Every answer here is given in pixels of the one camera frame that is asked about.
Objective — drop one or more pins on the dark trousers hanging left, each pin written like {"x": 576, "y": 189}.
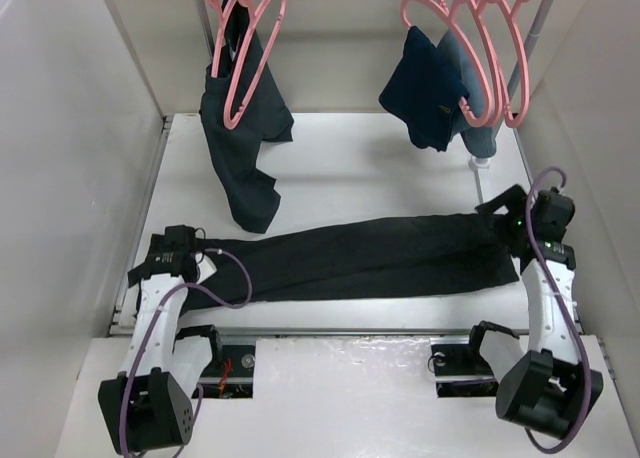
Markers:
{"x": 245, "y": 138}

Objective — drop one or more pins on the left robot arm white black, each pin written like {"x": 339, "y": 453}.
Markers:
{"x": 148, "y": 405}

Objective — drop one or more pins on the light blue jeans hanging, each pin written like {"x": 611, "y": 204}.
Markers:
{"x": 479, "y": 141}

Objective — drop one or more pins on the black trousers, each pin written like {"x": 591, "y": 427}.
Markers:
{"x": 395, "y": 257}

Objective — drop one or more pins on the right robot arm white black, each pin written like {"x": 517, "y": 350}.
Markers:
{"x": 545, "y": 388}

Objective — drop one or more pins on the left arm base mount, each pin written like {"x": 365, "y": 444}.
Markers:
{"x": 231, "y": 373}

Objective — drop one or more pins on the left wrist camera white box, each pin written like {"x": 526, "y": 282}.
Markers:
{"x": 206, "y": 269}

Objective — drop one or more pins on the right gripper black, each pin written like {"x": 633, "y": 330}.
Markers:
{"x": 515, "y": 200}

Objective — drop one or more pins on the pink hanger far left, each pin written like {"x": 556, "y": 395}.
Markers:
{"x": 223, "y": 12}

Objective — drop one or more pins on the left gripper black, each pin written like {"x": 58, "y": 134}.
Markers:
{"x": 134, "y": 278}

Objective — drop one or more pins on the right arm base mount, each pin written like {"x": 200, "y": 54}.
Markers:
{"x": 459, "y": 372}

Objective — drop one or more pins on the navy blue trousers hanging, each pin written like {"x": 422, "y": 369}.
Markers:
{"x": 424, "y": 92}

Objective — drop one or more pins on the pink hanger with jeans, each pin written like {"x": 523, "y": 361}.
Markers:
{"x": 490, "y": 89}

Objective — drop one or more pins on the pink hanger with navy trousers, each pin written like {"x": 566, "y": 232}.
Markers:
{"x": 433, "y": 6}

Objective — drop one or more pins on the pink empty hanger right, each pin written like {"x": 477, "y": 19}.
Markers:
{"x": 510, "y": 13}

